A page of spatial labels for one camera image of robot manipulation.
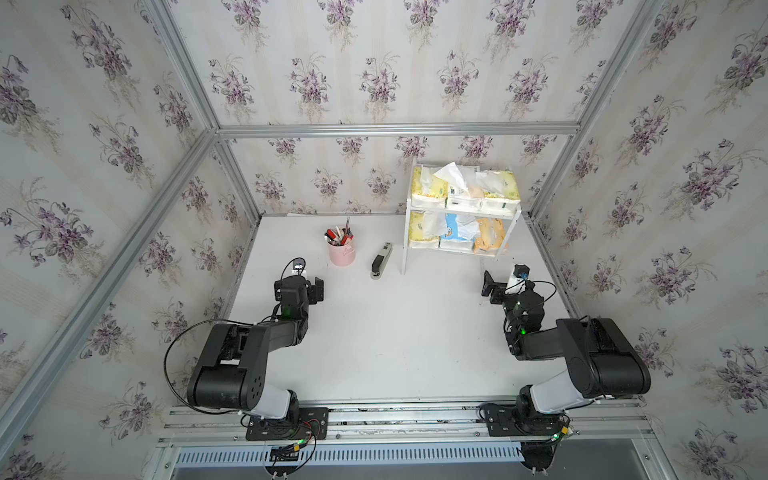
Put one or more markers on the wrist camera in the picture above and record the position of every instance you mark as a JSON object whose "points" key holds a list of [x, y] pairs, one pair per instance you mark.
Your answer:
{"points": [[519, 276], [306, 276]]}

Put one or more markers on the orange tissue pack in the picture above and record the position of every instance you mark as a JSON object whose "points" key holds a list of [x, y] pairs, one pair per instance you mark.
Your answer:
{"points": [[491, 236]]}

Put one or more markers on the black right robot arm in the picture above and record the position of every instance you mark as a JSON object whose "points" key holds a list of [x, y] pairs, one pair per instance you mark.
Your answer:
{"points": [[599, 362]]}

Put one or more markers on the pens in cup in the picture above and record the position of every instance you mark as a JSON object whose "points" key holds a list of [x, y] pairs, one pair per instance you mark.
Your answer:
{"points": [[339, 236]]}

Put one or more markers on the white tissue pack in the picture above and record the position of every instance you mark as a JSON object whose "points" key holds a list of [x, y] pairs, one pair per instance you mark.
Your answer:
{"points": [[463, 190]]}

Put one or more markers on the white two-tier shelf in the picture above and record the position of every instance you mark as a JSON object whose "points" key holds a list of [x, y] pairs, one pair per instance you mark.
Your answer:
{"points": [[510, 221]]}

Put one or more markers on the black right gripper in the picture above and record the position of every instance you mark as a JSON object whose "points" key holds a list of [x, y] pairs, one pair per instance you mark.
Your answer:
{"points": [[495, 291]]}

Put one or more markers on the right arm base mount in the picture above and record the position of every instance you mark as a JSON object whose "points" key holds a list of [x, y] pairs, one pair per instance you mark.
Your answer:
{"points": [[509, 420]]}

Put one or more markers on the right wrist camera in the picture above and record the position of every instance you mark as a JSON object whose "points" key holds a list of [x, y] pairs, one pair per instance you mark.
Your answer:
{"points": [[519, 276]]}

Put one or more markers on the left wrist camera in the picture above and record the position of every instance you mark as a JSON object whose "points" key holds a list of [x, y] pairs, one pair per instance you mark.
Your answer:
{"points": [[306, 276]]}

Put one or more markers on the blue tissue pack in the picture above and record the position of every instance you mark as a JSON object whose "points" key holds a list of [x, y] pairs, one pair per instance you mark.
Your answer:
{"points": [[461, 232]]}

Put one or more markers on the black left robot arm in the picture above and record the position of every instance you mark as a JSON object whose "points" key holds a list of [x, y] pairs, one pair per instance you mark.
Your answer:
{"points": [[230, 372]]}

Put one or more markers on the pink pen cup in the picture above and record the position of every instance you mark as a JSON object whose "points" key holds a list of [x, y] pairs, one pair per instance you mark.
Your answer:
{"points": [[342, 255]]}

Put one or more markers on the yellow tissue pack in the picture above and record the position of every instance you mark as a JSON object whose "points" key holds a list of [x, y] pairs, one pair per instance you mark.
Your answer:
{"points": [[426, 229], [427, 190], [500, 191]]}

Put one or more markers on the black grey stapler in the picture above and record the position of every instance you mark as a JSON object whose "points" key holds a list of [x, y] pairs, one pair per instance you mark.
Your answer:
{"points": [[380, 261]]}

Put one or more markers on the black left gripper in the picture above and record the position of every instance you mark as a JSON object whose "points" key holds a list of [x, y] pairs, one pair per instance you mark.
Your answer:
{"points": [[316, 290]]}

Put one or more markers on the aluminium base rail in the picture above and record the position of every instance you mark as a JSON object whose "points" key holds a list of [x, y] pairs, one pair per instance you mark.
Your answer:
{"points": [[391, 433]]}

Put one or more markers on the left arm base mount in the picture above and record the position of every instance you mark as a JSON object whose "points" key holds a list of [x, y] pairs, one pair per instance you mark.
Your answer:
{"points": [[307, 424]]}

